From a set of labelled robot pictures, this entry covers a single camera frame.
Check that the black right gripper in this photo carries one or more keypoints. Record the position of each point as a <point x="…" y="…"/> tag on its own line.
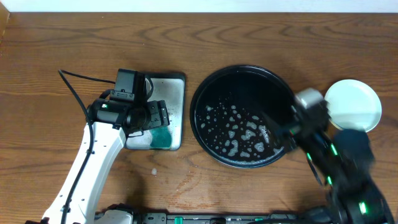
<point x="286" y="133"/>

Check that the green scrubbing sponge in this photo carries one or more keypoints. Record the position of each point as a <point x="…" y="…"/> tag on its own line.
<point x="161" y="138"/>

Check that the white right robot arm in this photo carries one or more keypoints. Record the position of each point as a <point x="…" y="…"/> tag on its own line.
<point x="344" y="160"/>

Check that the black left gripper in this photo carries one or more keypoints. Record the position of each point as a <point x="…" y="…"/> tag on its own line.
<point x="159" y="114"/>

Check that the mint plate with red stain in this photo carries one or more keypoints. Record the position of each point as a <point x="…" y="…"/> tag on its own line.
<point x="353" y="104"/>

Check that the black rectangular soapy tray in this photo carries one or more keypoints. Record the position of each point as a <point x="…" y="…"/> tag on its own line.
<point x="169" y="87"/>

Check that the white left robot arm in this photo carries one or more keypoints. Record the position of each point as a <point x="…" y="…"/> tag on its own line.
<point x="111" y="126"/>

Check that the black round tray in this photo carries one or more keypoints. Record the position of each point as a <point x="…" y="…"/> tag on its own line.
<point x="235" y="113"/>

